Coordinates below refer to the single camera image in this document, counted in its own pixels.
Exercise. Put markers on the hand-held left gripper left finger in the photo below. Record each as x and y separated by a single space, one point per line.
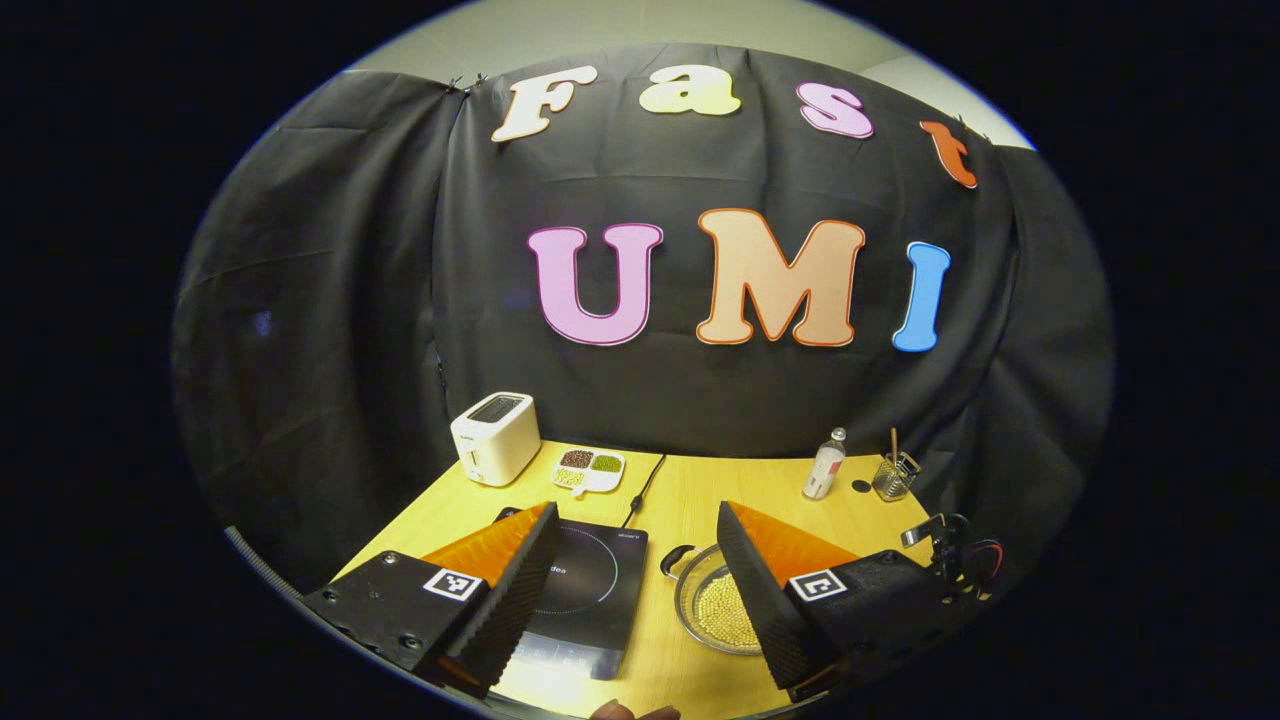
515 600

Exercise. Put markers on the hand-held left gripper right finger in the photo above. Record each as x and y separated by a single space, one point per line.
760 600

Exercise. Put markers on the pile of yellow beans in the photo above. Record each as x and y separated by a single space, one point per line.
725 615

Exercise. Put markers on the black induction cooktop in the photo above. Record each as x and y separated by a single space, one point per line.
590 600

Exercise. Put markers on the clear glass holder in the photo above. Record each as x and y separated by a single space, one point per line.
895 480

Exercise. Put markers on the clear bottle with white label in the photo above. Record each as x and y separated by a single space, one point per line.
822 470

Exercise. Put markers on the white divided bean plate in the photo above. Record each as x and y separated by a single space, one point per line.
590 468

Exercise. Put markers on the white toaster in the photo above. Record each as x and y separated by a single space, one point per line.
495 445

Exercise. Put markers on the black backdrop cloth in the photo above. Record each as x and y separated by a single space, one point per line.
700 400

